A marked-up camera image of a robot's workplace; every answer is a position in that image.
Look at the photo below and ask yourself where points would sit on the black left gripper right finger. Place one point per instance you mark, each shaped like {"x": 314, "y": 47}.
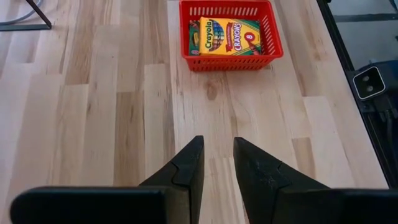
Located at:
{"x": 258, "y": 177}

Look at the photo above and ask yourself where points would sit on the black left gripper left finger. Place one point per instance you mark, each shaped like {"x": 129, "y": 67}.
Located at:
{"x": 186, "y": 174}

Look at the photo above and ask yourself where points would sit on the red plastic basket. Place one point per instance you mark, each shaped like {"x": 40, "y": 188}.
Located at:
{"x": 233, "y": 63}

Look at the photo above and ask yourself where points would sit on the Crayola crayon box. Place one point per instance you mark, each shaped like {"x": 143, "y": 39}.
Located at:
{"x": 230, "y": 37}
{"x": 194, "y": 37}

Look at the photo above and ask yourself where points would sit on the wooden shelf riser black legs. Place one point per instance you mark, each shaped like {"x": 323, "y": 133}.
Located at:
{"x": 43, "y": 18}

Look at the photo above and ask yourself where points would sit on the black metal table frame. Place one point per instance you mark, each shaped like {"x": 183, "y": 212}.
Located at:
{"x": 373, "y": 130}

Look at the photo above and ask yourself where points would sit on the small grey camera module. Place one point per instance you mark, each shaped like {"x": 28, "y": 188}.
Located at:
{"x": 369, "y": 83}

